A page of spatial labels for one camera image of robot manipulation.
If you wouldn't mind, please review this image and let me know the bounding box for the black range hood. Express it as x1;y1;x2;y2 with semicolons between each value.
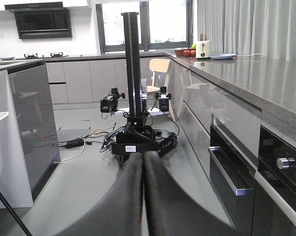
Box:
4;2;72;39

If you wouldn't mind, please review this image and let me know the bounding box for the grey kitchen island cabinet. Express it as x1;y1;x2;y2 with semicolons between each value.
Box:
0;59;60;208

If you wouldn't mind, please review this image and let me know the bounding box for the wooden fruit bowl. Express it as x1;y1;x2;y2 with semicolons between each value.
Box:
174;48;196;57

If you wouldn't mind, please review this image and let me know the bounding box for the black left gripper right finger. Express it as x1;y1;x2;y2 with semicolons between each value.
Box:
144;151;237;236

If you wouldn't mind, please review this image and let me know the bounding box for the white toaster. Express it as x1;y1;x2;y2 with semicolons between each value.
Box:
196;40;211;59

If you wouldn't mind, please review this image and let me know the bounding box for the blue plate on counter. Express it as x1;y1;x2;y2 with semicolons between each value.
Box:
210;53;237;60

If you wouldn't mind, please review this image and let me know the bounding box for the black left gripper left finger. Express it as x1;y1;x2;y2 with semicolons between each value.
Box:
58;153;143;236

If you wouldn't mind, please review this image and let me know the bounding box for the black robot lift column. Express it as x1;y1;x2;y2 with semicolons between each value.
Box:
121;12;143;124

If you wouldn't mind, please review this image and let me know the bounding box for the wooden chair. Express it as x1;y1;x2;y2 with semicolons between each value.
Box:
146;58;178;121

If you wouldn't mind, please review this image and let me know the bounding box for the black built-in oven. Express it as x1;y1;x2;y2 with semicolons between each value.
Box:
208;113;296;236

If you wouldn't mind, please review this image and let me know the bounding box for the black power adapter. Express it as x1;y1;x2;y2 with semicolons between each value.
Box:
64;137;85;149

